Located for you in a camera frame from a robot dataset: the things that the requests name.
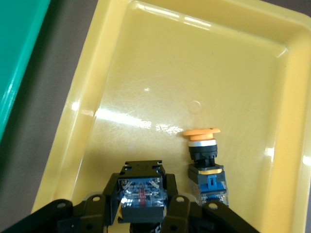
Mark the yellow mushroom push button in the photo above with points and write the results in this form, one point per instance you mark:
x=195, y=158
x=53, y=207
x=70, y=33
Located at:
x=201, y=145
x=141, y=191

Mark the yellow plastic tray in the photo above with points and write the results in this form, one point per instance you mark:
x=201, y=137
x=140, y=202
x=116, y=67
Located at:
x=194, y=60

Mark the green plastic tray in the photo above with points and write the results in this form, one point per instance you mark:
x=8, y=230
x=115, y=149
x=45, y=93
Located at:
x=14, y=36

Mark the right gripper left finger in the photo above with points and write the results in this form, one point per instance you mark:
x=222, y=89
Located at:
x=92, y=211

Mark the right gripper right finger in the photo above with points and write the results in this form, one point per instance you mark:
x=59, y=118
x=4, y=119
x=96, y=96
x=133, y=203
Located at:
x=179, y=213

